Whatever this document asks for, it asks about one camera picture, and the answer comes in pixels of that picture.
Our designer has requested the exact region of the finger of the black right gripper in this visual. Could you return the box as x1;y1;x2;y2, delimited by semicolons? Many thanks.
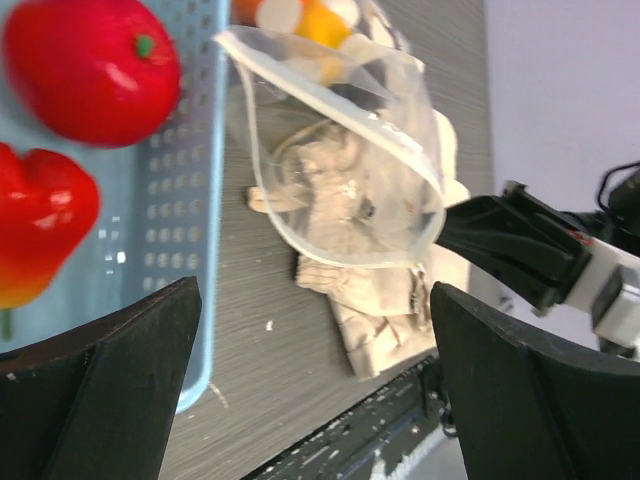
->
436;181;592;311

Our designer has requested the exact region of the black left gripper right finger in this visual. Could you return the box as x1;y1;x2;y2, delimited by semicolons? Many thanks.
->
430;283;639;479

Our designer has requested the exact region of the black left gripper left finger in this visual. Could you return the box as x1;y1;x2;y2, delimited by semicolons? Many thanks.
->
1;277;202;480

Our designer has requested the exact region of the clear polka dot zip bag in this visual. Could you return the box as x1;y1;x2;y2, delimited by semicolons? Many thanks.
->
215;1;445;268

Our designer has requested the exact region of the red yellow fake pear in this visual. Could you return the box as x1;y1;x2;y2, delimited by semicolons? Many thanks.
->
1;143;100;340

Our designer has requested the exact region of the yellow fake lemon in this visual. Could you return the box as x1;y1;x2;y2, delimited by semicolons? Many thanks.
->
294;0;352;49

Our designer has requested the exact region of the red fake apple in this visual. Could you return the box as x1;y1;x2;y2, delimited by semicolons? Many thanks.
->
1;1;181;148

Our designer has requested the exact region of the orange fake fruit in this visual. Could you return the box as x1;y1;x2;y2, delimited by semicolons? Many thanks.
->
231;0;261;26

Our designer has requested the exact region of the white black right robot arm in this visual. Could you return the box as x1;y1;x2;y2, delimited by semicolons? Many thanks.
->
436;162;639;311

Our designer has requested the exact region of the beige folded fabric garment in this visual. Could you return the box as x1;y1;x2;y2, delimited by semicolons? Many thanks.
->
244;9;474;379

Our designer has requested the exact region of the light blue plastic basket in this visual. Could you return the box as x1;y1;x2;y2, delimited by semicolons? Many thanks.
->
1;1;230;411

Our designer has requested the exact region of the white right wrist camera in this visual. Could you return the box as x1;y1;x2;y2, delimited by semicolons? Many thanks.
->
564;239;639;350

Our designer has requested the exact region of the black paint-chipped base rail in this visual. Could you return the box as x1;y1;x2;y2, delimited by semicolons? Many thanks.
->
245;355;455;479

